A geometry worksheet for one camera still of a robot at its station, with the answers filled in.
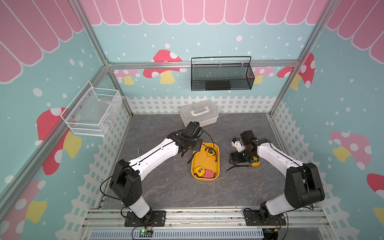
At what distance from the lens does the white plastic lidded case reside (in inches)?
42.0

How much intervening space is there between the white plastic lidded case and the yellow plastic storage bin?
189 millimetres

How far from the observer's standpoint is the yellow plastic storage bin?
0.87m
